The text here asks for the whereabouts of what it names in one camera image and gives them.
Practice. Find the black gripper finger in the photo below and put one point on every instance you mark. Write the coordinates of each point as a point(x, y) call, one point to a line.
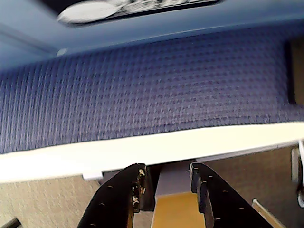
point(225, 206)
point(111, 199)

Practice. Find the white counter edge board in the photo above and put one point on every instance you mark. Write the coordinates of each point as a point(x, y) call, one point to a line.
point(118, 152)

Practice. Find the silver metal rod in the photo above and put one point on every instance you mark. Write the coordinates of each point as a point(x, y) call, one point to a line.
point(263, 211)

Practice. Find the yellow wooden block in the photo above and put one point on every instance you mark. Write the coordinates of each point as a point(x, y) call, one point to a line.
point(175, 211)

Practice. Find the black bar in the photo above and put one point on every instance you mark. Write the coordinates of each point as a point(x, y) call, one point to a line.
point(9, 223)

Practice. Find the blue woven mat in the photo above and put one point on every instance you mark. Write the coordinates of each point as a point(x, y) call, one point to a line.
point(142, 90)

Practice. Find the brown box with black rim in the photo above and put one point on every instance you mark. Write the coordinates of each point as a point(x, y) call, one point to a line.
point(298, 71)

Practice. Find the white wall socket plate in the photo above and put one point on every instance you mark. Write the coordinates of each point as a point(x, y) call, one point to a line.
point(295, 166)

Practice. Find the thin white rail strip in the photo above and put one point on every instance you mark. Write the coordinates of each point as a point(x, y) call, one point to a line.
point(62, 51)

